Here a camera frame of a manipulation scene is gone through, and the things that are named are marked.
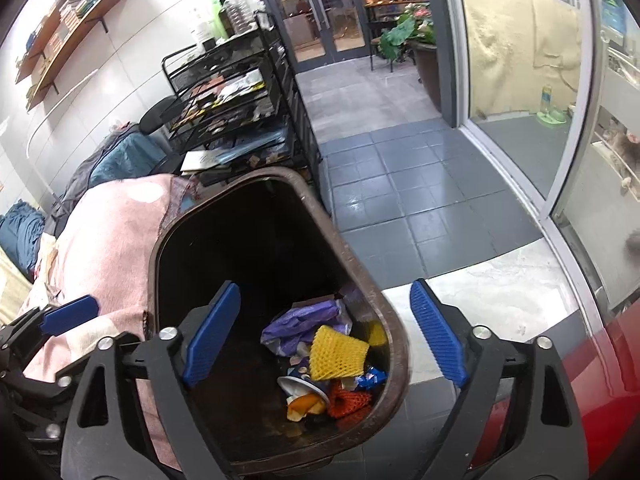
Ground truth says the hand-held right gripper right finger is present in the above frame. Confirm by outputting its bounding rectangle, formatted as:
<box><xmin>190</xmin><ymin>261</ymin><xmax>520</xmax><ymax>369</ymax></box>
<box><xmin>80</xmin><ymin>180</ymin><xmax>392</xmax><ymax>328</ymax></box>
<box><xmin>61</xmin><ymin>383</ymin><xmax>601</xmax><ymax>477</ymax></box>
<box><xmin>409</xmin><ymin>279</ymin><xmax>590</xmax><ymax>480</ymax></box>

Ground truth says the blue grey jacket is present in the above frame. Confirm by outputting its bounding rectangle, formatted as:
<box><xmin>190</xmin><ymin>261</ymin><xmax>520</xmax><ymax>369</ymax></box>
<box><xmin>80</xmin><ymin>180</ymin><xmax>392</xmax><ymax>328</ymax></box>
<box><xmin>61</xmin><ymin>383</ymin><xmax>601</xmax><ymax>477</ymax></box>
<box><xmin>60</xmin><ymin>121</ymin><xmax>166</xmax><ymax>211</ymax></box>

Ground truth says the glass double door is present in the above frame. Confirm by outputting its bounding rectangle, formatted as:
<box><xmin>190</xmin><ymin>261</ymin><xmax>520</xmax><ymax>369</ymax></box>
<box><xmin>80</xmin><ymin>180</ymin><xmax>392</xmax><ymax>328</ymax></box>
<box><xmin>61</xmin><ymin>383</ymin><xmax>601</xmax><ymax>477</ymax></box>
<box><xmin>257</xmin><ymin>0</ymin><xmax>371</xmax><ymax>73</ymax></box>

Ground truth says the yellow foam net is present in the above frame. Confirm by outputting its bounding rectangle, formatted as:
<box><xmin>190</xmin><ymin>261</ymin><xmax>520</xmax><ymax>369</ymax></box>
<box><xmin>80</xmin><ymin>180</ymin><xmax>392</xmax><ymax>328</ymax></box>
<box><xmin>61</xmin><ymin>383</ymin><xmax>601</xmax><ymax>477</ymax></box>
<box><xmin>309</xmin><ymin>325</ymin><xmax>371</xmax><ymax>380</ymax></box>

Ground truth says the orange foam net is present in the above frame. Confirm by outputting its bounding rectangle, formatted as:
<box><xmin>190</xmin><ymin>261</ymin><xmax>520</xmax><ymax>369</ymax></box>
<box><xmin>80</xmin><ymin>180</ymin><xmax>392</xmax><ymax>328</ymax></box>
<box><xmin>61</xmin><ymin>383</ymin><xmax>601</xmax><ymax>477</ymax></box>
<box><xmin>327</xmin><ymin>382</ymin><xmax>373</xmax><ymax>420</ymax></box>

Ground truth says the wooden table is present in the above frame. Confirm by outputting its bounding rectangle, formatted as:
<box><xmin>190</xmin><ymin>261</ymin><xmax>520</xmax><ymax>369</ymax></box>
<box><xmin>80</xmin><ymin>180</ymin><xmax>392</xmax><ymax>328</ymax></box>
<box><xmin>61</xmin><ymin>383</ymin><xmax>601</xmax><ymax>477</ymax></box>
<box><xmin>362</xmin><ymin>0</ymin><xmax>431</xmax><ymax>68</ymax></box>

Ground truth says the purple plastic bag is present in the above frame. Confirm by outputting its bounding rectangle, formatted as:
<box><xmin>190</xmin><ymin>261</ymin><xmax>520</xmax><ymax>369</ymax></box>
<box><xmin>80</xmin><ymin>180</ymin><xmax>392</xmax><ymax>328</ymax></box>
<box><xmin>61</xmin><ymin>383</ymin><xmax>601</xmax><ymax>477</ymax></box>
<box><xmin>261</xmin><ymin>300</ymin><xmax>353</xmax><ymax>356</ymax></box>

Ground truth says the blue cloth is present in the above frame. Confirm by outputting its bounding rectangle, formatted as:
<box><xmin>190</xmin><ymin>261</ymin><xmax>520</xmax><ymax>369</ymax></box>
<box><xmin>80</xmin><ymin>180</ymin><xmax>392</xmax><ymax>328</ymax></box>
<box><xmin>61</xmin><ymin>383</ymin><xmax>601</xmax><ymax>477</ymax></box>
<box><xmin>0</xmin><ymin>200</ymin><xmax>46</xmax><ymax>278</ymax></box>

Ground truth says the black stool chair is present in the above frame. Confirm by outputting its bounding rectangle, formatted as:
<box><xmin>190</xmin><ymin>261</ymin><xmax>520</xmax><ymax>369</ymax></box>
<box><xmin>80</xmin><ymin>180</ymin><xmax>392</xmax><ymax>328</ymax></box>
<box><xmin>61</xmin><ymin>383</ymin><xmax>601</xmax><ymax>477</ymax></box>
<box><xmin>139</xmin><ymin>96</ymin><xmax>187</xmax><ymax>177</ymax></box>

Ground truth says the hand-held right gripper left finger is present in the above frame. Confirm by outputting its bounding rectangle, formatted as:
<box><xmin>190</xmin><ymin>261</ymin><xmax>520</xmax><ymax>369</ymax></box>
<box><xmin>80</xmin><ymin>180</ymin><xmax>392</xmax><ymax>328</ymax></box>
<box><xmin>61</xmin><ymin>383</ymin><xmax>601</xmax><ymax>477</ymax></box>
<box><xmin>60</xmin><ymin>281</ymin><xmax>242</xmax><ymax>480</ymax></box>

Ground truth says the potted plant dark pot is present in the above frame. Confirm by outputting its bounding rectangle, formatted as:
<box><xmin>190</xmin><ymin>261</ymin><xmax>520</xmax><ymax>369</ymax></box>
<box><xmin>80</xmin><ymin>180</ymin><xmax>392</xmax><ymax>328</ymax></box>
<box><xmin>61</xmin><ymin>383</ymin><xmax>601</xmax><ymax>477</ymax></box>
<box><xmin>377</xmin><ymin>2</ymin><xmax>443</xmax><ymax>111</ymax></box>

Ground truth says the pet water dispenser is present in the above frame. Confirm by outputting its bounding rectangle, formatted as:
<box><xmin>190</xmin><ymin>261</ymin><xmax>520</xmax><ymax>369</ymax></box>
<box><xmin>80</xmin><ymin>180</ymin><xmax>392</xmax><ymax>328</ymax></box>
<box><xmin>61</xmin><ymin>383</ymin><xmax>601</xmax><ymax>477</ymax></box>
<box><xmin>536</xmin><ymin>84</ymin><xmax>571</xmax><ymax>128</ymax></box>

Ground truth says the yellow orange wrapper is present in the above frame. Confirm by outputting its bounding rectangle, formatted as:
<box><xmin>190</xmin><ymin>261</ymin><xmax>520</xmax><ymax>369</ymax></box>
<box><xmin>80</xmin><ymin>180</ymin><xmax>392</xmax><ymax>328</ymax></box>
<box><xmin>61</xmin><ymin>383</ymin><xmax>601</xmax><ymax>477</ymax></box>
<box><xmin>286</xmin><ymin>394</ymin><xmax>326</xmax><ymax>422</ymax></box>

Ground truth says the purple paper cup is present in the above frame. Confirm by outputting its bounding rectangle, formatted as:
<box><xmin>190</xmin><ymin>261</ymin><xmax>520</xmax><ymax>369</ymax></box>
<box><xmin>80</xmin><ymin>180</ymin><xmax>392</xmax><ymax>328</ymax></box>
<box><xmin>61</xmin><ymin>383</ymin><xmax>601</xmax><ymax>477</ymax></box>
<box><xmin>277</xmin><ymin>365</ymin><xmax>331</xmax><ymax>406</ymax></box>

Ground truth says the white paper sheet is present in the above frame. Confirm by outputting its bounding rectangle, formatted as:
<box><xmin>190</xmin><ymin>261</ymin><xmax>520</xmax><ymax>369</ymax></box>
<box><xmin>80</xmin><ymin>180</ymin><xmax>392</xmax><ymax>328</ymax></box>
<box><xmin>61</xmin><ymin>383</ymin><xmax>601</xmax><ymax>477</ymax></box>
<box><xmin>180</xmin><ymin>150</ymin><xmax>221</xmax><ymax>173</ymax></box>

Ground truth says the glass sliding door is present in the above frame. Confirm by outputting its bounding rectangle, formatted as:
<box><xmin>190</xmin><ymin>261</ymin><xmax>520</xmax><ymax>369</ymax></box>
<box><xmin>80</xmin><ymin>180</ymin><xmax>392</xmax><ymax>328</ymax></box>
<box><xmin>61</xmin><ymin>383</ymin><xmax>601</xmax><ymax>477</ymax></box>
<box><xmin>435</xmin><ymin>0</ymin><xmax>640</xmax><ymax>311</ymax></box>

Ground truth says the brown trash bin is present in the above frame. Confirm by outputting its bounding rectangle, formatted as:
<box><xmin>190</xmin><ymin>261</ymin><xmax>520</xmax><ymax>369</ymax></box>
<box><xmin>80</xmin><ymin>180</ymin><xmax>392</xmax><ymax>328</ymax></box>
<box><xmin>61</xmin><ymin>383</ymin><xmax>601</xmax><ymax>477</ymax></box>
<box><xmin>146</xmin><ymin>166</ymin><xmax>412</xmax><ymax>478</ymax></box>

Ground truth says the red glossy panel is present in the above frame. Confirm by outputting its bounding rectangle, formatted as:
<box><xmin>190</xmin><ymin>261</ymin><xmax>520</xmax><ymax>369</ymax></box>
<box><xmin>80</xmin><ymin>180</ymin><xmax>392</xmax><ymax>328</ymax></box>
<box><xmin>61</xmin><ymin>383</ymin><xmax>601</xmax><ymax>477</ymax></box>
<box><xmin>470</xmin><ymin>305</ymin><xmax>640</xmax><ymax>480</ymax></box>

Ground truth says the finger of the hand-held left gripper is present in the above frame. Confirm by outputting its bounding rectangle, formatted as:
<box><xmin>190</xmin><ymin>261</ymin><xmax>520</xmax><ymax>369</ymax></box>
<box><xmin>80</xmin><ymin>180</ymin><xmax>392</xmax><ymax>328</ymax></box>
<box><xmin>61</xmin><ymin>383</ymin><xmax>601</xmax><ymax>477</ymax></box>
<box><xmin>0</xmin><ymin>372</ymin><xmax>83</xmax><ymax>453</ymax></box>
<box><xmin>0</xmin><ymin>295</ymin><xmax>99</xmax><ymax>361</ymax></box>

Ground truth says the black mesh cart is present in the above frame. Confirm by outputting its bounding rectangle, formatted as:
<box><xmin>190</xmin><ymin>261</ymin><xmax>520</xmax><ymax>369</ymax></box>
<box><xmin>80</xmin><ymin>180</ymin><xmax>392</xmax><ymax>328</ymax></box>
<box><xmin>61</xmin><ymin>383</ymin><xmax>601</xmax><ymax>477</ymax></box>
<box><xmin>161</xmin><ymin>10</ymin><xmax>321</xmax><ymax>196</ymax></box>

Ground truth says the green bottle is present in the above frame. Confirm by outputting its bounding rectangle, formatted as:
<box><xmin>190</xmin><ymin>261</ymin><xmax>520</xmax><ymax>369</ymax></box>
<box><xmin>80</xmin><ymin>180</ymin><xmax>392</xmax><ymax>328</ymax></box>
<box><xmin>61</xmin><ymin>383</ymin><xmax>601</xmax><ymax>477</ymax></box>
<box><xmin>210</xmin><ymin>0</ymin><xmax>231</xmax><ymax>41</ymax></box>

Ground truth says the grey cat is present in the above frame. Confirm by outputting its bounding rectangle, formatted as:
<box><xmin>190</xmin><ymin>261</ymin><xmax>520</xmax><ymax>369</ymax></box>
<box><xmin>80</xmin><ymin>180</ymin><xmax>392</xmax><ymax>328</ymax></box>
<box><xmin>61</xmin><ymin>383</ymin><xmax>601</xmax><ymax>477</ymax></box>
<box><xmin>602</xmin><ymin>127</ymin><xmax>640</xmax><ymax>191</ymax></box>

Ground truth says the pink dotted blanket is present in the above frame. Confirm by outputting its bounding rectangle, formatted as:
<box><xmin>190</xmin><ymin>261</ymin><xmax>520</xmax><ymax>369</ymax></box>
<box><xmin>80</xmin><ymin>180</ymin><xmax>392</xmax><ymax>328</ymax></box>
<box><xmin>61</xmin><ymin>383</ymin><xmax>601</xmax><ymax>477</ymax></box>
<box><xmin>22</xmin><ymin>174</ymin><xmax>201</xmax><ymax>471</ymax></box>

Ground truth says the clear plastic bottle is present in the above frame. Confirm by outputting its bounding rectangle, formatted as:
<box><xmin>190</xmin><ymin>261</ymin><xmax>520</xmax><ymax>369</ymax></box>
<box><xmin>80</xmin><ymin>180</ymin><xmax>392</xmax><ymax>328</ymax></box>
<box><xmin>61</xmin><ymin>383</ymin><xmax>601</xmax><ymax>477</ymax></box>
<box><xmin>222</xmin><ymin>0</ymin><xmax>253</xmax><ymax>36</ymax></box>

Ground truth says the blue folder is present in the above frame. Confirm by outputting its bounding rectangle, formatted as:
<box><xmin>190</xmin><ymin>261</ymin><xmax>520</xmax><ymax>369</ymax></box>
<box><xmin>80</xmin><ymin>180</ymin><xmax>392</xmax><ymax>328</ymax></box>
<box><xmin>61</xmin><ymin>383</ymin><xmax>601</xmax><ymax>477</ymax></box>
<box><xmin>215</xmin><ymin>130</ymin><xmax>288</xmax><ymax>161</ymax></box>

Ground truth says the blue snack packet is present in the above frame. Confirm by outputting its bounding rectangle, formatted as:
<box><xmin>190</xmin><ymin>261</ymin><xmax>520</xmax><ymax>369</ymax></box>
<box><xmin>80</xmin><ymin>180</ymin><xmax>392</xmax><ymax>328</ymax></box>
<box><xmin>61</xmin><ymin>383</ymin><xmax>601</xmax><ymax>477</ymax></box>
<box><xmin>357</xmin><ymin>366</ymin><xmax>388</xmax><ymax>391</ymax></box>

